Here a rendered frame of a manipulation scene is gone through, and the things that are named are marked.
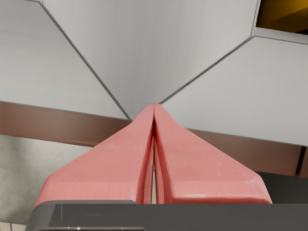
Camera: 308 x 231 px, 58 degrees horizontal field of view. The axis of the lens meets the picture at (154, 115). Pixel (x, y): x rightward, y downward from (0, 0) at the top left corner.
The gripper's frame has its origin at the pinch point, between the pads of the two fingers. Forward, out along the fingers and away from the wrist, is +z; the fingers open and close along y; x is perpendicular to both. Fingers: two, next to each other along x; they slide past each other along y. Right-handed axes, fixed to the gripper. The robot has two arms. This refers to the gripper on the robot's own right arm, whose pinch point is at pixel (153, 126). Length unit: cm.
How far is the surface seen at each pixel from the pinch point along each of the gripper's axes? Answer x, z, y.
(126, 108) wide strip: 6.4, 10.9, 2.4
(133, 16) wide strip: -0.7, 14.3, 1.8
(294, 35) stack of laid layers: 2.1, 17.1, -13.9
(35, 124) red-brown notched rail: 10.5, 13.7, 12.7
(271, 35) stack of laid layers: 1.4, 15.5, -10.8
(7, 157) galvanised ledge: 24.4, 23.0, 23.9
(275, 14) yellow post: 1.8, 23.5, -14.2
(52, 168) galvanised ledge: 26.2, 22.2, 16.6
